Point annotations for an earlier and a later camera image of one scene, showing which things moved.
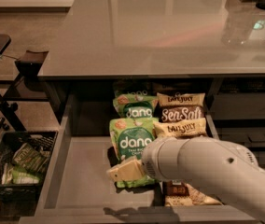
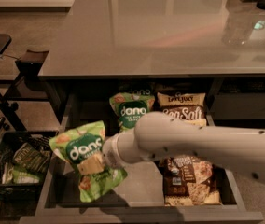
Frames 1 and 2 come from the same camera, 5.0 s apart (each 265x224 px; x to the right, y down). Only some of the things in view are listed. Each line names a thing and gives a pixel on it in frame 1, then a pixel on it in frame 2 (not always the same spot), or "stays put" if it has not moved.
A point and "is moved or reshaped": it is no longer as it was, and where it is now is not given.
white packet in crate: [7, 175] stays put
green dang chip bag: [129, 137] is moved or reshaped
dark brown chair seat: [30, 63] stays put
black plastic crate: [18, 165] stays put
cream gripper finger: [130, 169] to [92, 164]
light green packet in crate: [20, 175] stays put
